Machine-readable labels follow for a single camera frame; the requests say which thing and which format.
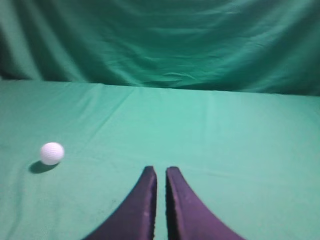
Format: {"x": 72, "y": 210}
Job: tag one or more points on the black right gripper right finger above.
{"x": 187, "y": 217}

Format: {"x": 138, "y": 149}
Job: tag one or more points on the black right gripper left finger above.
{"x": 134, "y": 218}

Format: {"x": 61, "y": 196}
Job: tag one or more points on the white dimpled golf ball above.
{"x": 51, "y": 153}

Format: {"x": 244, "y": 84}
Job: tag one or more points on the green table cloth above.
{"x": 252, "y": 158}

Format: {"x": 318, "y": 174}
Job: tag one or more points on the green backdrop cloth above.
{"x": 258, "y": 46}

